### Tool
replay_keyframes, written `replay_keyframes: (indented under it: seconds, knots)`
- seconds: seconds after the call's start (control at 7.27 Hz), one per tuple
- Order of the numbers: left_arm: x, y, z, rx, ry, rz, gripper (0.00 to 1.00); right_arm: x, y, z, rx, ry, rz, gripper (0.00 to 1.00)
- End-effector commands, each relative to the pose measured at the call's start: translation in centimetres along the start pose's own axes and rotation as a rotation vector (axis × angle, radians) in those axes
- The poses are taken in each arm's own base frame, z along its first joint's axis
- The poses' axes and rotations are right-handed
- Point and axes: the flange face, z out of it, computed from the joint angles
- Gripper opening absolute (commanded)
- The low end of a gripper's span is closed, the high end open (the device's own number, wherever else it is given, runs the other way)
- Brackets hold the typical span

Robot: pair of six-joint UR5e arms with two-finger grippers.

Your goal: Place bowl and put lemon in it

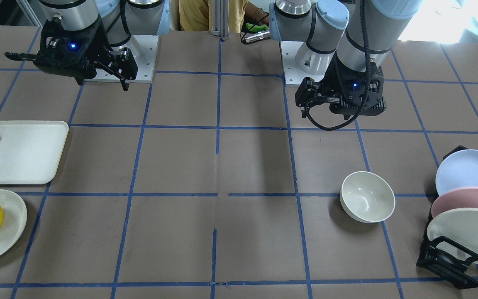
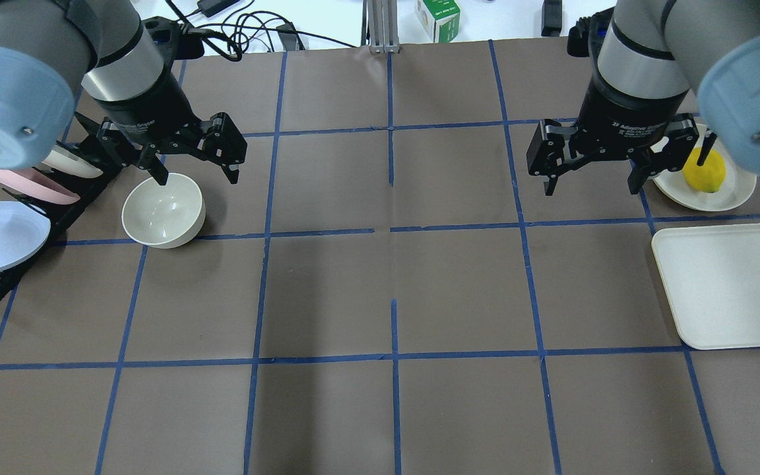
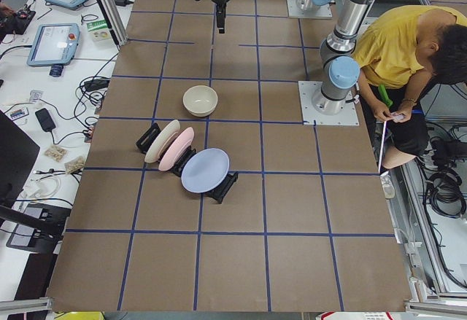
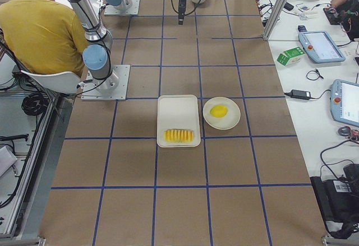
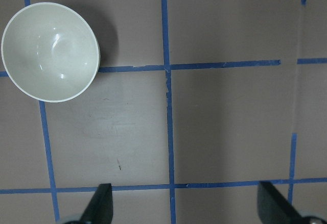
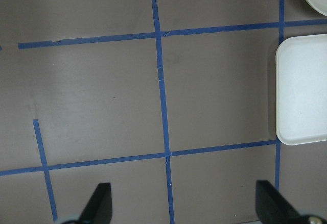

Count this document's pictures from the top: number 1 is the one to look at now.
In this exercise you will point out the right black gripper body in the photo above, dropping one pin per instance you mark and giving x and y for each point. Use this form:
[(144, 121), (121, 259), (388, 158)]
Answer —
[(99, 50)]

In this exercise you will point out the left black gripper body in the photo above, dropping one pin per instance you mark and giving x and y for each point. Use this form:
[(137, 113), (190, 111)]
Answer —
[(329, 82)]

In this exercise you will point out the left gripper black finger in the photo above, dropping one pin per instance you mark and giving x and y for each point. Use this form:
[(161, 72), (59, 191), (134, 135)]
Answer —
[(307, 95)]

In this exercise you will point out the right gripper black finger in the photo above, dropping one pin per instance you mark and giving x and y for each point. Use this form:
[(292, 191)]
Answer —
[(121, 64)]

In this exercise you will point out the white ceramic bowl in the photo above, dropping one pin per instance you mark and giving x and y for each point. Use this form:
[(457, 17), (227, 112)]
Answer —
[(367, 198)]

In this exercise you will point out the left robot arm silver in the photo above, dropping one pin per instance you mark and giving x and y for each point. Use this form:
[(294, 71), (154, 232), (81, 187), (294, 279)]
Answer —
[(358, 42)]

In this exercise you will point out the green object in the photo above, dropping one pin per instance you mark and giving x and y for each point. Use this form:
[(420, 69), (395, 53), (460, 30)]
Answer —
[(252, 29)]

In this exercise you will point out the person in yellow shirt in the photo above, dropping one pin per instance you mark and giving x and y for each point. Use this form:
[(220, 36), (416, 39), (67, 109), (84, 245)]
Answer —
[(196, 15)]

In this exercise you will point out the white rectangular tray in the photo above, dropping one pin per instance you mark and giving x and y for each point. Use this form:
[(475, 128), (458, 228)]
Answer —
[(30, 151)]

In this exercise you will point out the light blue plate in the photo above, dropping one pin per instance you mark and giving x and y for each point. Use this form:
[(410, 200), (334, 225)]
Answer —
[(458, 170)]

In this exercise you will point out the pink plate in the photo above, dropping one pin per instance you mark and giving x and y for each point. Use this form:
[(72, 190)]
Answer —
[(464, 197)]

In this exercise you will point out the cream plate in rack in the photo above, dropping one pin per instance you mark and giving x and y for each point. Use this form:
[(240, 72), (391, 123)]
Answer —
[(459, 225)]

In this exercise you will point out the white round plate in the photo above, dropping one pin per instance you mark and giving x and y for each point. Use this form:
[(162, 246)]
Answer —
[(15, 218)]

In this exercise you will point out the silver cable connector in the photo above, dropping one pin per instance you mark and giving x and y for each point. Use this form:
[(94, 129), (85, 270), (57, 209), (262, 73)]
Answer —
[(252, 37)]

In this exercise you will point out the aluminium frame post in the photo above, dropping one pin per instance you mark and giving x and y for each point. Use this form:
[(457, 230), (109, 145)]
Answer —
[(219, 18)]

